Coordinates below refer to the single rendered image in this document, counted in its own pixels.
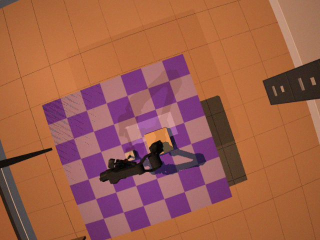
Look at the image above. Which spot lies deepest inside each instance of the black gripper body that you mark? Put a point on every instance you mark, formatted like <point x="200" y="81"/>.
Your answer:
<point x="112" y="163"/>

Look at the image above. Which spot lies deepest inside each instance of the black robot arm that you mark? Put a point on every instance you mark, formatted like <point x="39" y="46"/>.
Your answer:
<point x="118" y="172"/>

